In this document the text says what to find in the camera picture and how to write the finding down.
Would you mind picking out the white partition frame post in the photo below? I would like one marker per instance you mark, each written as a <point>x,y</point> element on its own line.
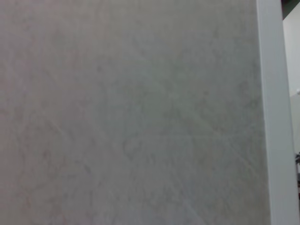
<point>274,93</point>

